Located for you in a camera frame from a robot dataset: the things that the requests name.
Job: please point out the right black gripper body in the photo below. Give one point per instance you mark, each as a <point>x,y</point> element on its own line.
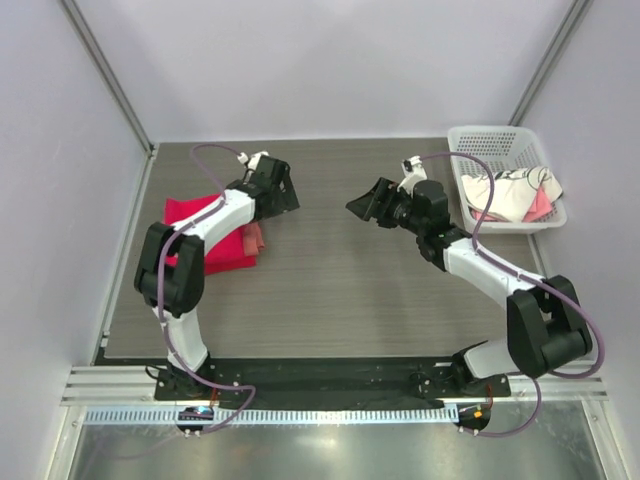
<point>402,214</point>

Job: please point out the crimson red t shirt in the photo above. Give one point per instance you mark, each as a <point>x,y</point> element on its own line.
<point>219,223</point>

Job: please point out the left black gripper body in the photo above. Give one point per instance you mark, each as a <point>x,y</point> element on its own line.
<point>274,190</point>

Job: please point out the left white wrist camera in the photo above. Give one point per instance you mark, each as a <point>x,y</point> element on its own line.
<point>251,162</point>

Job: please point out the aluminium frame post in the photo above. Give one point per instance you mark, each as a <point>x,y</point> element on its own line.
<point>554,51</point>
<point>106,72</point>

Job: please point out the left aluminium frame post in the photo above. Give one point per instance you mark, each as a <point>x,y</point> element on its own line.
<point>106,72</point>

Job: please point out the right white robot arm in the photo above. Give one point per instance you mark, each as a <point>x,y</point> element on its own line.
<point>544,331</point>

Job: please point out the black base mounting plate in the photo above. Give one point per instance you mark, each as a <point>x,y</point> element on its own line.
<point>327,383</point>

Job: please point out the slotted grey cable duct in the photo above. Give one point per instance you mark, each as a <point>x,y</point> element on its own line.
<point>203,416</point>

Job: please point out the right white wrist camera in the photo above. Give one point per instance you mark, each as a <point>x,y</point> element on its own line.
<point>414,173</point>

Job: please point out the pink t shirt in basket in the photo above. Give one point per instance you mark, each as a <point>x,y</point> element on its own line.
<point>540,207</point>

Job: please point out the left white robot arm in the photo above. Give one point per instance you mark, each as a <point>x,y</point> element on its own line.
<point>170,274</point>

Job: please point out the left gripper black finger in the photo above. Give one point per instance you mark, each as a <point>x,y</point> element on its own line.
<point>270,205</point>
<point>289,198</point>

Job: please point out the white perforated plastic basket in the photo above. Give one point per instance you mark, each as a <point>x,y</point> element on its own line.
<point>489,149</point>

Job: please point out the salmon pink t shirt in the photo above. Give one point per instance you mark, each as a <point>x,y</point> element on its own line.
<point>253,242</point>

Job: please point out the white printed t shirt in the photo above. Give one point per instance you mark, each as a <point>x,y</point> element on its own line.
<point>514,191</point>

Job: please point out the right aluminium frame post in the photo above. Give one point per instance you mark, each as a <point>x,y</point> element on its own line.
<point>554,51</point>

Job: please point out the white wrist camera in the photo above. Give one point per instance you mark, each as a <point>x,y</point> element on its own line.
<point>251,162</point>
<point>414,173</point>

